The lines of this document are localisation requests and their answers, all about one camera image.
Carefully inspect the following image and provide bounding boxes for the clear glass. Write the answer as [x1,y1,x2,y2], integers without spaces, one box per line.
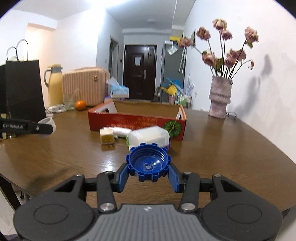
[63,88,79,111]

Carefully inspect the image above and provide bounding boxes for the dried pink flowers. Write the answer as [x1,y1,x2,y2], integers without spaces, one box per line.
[177,19,254,83]

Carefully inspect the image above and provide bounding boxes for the small white cup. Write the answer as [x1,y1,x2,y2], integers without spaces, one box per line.
[38,118,56,138]

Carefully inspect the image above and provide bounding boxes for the eyeglasses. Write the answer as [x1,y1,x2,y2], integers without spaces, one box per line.
[226,111,238,120]

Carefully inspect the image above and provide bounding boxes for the yellow thermos jug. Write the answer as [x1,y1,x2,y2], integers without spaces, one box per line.
[44,64,63,106]

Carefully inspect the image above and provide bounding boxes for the yellow blue toy pile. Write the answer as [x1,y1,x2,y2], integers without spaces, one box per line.
[156,78,195,109]

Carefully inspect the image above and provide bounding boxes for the dark entrance door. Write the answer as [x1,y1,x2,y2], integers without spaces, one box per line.
[123,45,157,101]

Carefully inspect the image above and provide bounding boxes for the pink textured vase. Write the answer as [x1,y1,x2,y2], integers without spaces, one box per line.
[209,76,232,119]

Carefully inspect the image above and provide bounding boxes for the grey refrigerator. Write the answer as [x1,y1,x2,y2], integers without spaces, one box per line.
[160,41,185,89]

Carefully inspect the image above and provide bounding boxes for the blue plastic cap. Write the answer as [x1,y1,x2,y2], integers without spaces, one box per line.
[125,143,171,182]

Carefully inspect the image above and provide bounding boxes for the black paper bag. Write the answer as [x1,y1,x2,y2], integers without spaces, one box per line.
[0,54,46,123]

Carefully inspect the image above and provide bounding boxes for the white spray bottle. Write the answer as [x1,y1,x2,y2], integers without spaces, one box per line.
[103,126,132,138]

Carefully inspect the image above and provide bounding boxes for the tissue pack blue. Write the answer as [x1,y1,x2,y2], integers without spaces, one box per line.
[107,77,130,98]

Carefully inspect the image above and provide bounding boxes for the pink ribbed suitcase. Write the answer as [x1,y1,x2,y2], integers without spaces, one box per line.
[62,67,110,106]

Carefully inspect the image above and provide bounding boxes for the red cardboard pumpkin box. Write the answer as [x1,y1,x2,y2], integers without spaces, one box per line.
[88,99,187,141]

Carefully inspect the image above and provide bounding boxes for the orange fruit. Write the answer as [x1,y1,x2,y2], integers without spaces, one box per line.
[75,100,86,111]

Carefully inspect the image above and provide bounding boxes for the purple plastic cap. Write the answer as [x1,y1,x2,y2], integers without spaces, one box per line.
[166,141,171,150]

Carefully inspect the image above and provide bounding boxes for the white plastic jug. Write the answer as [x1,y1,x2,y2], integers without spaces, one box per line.
[127,126,170,149]

